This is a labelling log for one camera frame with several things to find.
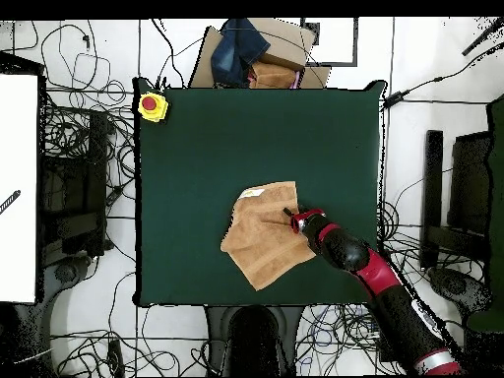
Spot tan terry towel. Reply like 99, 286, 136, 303
220, 180, 319, 291

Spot dark green table cloth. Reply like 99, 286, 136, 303
132, 77, 388, 310

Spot orange folded cloth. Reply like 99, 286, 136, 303
248, 60, 302, 91

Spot black floor stand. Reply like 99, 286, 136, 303
419, 129, 493, 271
38, 109, 109, 257

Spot black power adapter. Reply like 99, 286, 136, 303
383, 90, 411, 108

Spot black power strip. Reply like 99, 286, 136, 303
378, 330, 400, 362

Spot yellow emergency stop button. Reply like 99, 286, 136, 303
137, 92, 169, 123

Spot brown cardboard box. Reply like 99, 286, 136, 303
187, 17, 333, 91

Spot blue denim jeans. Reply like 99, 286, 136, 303
210, 17, 272, 89

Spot black floor base foot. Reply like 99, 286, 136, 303
42, 254, 94, 304
427, 266, 495, 318

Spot striped black rod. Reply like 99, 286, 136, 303
0, 189, 22, 217

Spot tangled black floor cables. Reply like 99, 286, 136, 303
11, 19, 210, 378
294, 196, 473, 377

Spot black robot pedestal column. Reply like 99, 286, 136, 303
204, 304, 304, 377

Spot thin black rectangular frame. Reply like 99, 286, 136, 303
299, 17, 359, 67

